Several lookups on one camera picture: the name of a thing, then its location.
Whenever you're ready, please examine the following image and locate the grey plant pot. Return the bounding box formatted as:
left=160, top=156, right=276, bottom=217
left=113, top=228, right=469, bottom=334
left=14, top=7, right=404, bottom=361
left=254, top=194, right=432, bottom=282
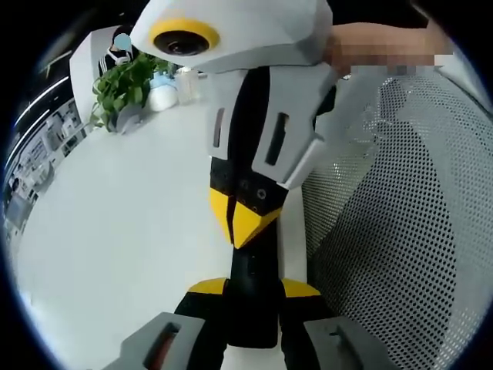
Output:
left=111, top=103, right=146, bottom=134

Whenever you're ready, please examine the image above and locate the grey perforated mesh chair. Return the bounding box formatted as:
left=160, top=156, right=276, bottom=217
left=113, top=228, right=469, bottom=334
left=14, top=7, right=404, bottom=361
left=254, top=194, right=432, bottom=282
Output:
left=304, top=72, right=493, bottom=370

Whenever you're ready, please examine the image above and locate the green leafy plant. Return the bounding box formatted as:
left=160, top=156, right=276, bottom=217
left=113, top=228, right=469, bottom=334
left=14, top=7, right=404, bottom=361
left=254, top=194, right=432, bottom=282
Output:
left=90, top=53, right=174, bottom=130

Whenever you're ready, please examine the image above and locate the black remote control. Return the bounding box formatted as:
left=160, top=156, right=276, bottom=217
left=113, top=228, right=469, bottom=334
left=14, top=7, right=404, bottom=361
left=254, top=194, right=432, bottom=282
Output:
left=226, top=221, right=286, bottom=348

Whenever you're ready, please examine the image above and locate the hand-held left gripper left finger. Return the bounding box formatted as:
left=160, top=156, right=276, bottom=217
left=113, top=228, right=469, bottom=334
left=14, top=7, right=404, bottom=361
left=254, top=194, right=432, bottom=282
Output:
left=103, top=277, right=232, bottom=370

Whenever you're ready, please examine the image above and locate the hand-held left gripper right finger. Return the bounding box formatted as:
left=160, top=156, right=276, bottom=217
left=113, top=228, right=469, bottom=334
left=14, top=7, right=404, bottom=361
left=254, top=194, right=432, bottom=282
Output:
left=277, top=277, right=388, bottom=370

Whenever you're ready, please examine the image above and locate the clear plastic container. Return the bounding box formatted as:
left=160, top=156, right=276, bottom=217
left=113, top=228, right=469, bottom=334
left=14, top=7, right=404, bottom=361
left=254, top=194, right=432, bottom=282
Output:
left=175, top=67, right=201, bottom=105

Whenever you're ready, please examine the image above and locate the white spray bottle blue top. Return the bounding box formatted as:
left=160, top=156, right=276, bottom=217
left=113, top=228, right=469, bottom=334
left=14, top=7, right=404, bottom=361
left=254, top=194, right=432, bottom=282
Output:
left=148, top=75, right=180, bottom=113

